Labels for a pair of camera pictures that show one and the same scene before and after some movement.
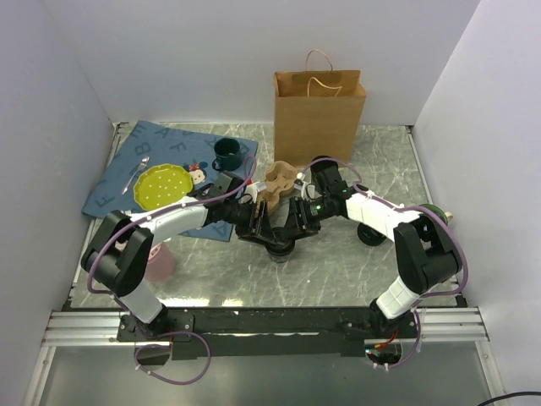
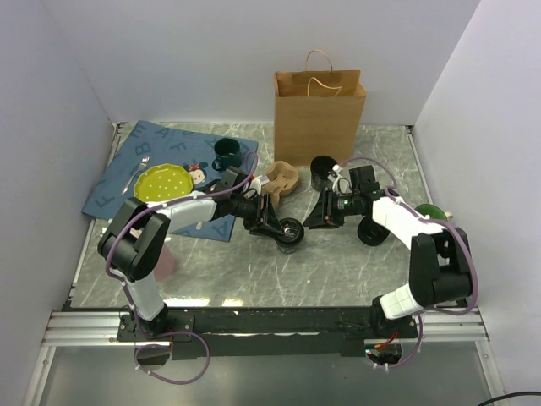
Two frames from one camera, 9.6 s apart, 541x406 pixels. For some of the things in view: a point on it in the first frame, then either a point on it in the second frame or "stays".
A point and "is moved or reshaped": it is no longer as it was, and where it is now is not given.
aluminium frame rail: [76, 329] stays
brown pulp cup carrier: [280, 178] stays
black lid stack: [370, 236] stays
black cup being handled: [283, 245] is moved or reshaped
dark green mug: [227, 154] stays
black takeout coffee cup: [280, 259] to [288, 248]
